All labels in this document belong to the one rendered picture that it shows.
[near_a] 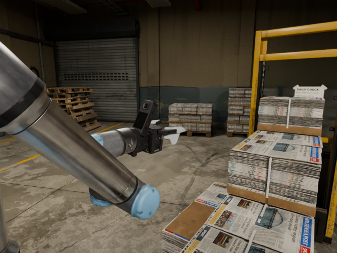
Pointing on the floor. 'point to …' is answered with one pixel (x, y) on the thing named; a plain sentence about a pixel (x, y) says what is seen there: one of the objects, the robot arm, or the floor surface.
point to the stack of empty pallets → (65, 103)
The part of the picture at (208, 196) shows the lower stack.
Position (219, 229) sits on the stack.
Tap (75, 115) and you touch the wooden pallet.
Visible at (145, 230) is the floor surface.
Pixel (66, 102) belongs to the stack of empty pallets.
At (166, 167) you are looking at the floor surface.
